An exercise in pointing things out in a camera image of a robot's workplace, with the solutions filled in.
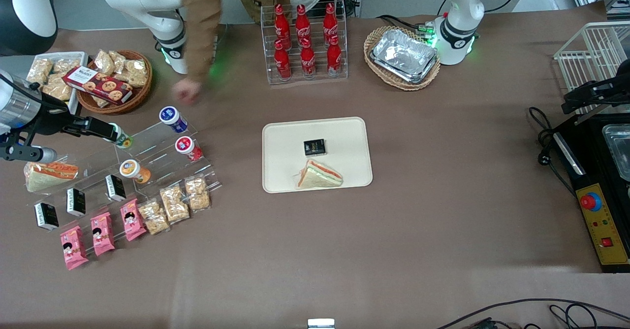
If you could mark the metal machine tray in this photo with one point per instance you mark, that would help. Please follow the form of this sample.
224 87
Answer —
619 147

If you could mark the white plastic bin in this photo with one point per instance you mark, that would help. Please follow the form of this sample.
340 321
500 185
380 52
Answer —
74 103

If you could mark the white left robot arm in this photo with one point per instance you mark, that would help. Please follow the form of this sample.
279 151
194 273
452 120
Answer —
465 4

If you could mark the clear bag of rice crisps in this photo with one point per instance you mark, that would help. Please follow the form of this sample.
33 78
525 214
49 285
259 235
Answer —
198 193
66 65
118 59
134 72
174 204
104 62
56 90
153 217
39 70

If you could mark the yellow control panel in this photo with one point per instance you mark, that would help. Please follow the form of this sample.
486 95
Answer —
605 225

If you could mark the clear acrylic stepped display stand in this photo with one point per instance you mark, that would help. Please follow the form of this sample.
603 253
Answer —
157 148

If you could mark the red cookie box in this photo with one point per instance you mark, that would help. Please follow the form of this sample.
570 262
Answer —
101 85

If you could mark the beige plastic tray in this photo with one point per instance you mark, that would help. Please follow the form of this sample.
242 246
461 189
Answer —
285 161

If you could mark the wrapped triangle sandwich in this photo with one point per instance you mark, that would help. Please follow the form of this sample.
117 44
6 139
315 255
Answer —
49 175
319 176

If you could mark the person's right hand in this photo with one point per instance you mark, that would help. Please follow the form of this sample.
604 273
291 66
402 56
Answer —
187 91

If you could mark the pink snack packet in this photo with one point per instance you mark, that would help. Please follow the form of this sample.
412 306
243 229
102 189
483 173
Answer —
102 234
73 248
132 220

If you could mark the red cola bottle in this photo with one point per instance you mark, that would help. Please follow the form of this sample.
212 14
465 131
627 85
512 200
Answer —
302 23
282 63
334 57
307 60
330 22
281 23

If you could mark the small white device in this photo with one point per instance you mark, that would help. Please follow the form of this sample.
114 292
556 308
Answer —
321 323

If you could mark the black sealing machine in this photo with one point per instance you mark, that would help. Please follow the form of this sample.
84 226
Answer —
590 161

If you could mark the stack of foil trays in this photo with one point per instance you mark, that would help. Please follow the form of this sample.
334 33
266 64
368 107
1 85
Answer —
403 53

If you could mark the brown jacket sleeve forearm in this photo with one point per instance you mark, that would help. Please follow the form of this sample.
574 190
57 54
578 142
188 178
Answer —
202 28

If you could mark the blue gum bottle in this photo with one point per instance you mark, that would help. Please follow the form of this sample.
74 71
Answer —
172 118

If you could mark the dark wicker basket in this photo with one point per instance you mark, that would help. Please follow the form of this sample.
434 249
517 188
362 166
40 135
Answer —
140 92

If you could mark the red emergency stop button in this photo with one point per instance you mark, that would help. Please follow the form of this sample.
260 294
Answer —
590 201

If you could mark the red gum bottle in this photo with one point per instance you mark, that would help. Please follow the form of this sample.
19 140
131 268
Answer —
188 148

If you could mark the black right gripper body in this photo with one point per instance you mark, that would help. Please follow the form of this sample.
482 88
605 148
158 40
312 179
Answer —
50 120

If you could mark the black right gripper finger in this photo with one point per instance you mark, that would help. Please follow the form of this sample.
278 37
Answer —
104 135
101 123

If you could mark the orange gum bottle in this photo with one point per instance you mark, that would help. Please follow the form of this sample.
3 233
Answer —
134 170

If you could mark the green gum bottle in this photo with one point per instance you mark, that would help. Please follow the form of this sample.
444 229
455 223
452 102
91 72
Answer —
124 139

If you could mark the clear acrylic bottle rack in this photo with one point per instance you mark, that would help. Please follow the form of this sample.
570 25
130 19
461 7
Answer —
317 79

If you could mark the small black box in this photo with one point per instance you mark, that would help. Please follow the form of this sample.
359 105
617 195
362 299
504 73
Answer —
116 188
314 147
46 215
76 202

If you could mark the light wicker basket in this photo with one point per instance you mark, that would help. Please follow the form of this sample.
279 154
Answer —
379 75

